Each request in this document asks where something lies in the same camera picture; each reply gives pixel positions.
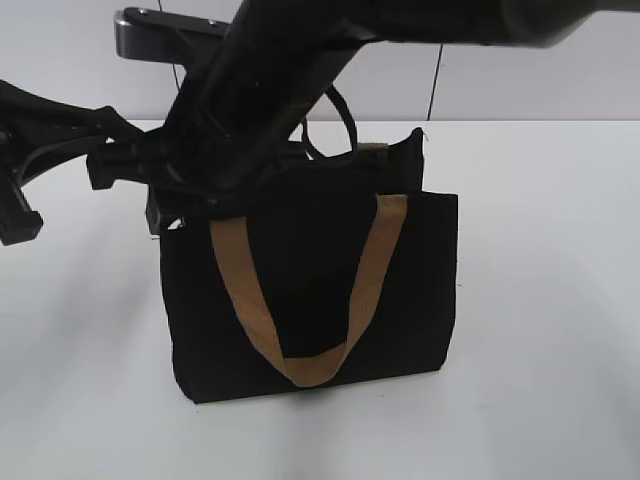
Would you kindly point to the black tote bag tan handles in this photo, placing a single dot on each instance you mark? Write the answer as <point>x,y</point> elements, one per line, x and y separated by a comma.
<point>324,284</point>

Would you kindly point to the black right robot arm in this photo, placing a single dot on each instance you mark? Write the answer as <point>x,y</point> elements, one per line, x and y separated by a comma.
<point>225,145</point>

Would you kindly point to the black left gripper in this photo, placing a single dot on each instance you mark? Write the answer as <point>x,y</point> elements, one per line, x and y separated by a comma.
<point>30,190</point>

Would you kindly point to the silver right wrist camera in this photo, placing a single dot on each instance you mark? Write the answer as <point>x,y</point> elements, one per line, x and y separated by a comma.
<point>163,37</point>

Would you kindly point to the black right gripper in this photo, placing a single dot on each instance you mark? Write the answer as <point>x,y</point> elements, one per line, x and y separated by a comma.
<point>179,186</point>

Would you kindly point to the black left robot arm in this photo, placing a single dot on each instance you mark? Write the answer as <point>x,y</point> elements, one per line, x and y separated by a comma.
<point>23,110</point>

